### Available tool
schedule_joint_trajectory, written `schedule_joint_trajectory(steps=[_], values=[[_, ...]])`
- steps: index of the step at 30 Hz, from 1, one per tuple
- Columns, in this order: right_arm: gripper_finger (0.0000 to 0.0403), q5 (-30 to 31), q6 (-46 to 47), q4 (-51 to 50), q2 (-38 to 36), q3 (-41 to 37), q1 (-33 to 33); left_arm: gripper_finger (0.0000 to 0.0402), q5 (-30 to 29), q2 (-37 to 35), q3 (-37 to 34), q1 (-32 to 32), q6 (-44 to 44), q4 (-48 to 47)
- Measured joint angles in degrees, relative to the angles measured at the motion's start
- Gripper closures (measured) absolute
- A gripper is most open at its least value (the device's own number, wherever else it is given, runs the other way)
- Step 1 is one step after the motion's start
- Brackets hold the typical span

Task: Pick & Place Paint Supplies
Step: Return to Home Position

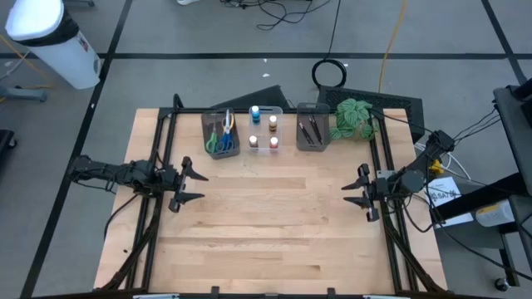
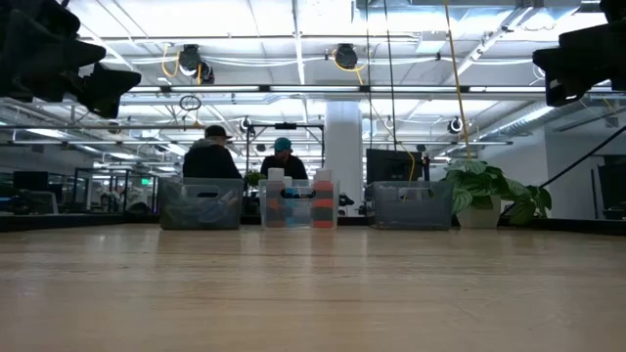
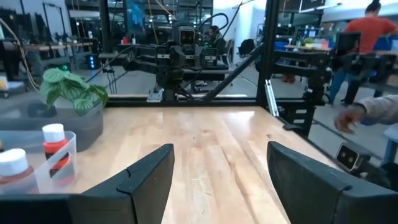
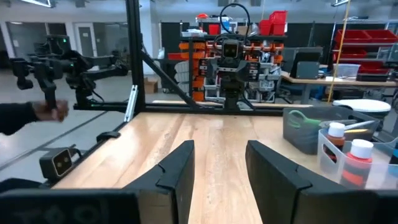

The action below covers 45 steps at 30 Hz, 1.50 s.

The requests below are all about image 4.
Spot yellow cable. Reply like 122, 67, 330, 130
327, 0, 351, 103

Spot white small bottle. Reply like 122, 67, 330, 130
323, 122, 346, 164

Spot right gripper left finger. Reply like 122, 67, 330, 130
123, 139, 196, 224

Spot red paint bottle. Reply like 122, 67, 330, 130
339, 138, 374, 189

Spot shelf with red bins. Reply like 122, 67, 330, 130
331, 20, 398, 72

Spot shelf with orange bins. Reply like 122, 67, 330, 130
167, 11, 289, 103

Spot black table edge clip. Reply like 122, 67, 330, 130
95, 131, 122, 144

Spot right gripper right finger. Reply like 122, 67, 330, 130
244, 139, 379, 224

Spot silver frame bracket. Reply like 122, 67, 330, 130
123, 84, 139, 123

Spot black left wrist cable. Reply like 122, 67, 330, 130
218, 2, 251, 43

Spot blue paint bottle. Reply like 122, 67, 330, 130
388, 148, 398, 178

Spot wooden background desk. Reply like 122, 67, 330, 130
279, 70, 398, 105

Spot cardboard box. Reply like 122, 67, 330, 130
144, 77, 159, 95

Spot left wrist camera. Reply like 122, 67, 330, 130
221, 39, 241, 59

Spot grey plastic bin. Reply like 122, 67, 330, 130
282, 106, 381, 156

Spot grey background monitor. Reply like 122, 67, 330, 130
289, 46, 325, 80

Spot clear plastic bin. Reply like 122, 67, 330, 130
317, 128, 398, 191

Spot person's hand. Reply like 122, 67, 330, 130
32, 98, 70, 123

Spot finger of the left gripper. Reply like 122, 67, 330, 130
220, 66, 234, 83
233, 66, 247, 83

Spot black table-level camera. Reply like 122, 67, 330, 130
39, 147, 74, 181

